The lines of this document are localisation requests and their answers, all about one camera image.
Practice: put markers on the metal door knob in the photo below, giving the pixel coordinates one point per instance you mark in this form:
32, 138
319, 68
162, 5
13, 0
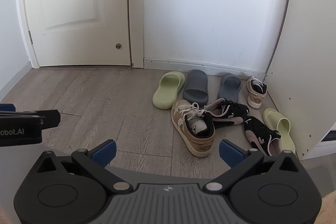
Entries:
118, 46

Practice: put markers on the short white baseboard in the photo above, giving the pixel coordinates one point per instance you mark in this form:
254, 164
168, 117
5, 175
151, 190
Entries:
13, 81

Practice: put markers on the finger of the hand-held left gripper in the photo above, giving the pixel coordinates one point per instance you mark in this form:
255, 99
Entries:
50, 119
7, 107

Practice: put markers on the white cabinet side panel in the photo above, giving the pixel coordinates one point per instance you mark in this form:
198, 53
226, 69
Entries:
309, 56

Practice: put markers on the black sneaker with pale stripe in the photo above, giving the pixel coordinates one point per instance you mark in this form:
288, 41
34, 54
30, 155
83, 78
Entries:
258, 132
231, 111

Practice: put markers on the beige white-laced sneaker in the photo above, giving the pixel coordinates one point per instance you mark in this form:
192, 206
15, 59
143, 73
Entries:
199, 142
256, 102

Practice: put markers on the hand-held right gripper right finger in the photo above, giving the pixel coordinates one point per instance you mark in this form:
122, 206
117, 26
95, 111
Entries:
231, 153

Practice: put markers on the white panelled door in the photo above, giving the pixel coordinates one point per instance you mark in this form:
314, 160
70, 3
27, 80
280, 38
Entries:
73, 3

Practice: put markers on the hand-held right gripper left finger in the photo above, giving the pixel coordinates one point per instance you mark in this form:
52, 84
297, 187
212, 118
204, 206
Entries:
105, 151

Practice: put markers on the long white baseboard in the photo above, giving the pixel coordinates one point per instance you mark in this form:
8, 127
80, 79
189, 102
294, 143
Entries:
197, 64

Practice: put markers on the metal door hinge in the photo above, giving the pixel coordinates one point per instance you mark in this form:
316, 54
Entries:
30, 37

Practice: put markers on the door threshold strip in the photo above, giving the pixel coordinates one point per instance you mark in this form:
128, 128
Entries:
86, 66

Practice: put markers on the light green slide sandal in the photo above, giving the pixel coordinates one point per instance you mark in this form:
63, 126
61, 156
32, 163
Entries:
271, 115
164, 98

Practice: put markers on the grey slide sandal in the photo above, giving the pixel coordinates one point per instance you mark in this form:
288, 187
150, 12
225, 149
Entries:
228, 90
195, 81

